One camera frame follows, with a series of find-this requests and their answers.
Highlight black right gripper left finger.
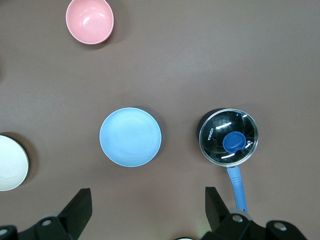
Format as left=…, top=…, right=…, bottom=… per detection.
left=34, top=188, right=93, bottom=240

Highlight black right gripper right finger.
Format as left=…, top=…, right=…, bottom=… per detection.
left=199, top=186, right=254, bottom=240

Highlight light blue plate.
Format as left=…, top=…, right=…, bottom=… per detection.
left=99, top=107, right=163, bottom=168

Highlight pink plate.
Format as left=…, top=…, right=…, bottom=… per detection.
left=65, top=0, right=115, bottom=45

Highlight glass lid with blue knob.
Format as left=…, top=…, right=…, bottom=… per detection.
left=199, top=109, right=260, bottom=167

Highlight beige bowl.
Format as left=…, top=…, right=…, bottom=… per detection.
left=0, top=134, right=30, bottom=192

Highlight black pot with blue handle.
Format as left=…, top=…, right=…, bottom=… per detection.
left=196, top=107, right=260, bottom=214

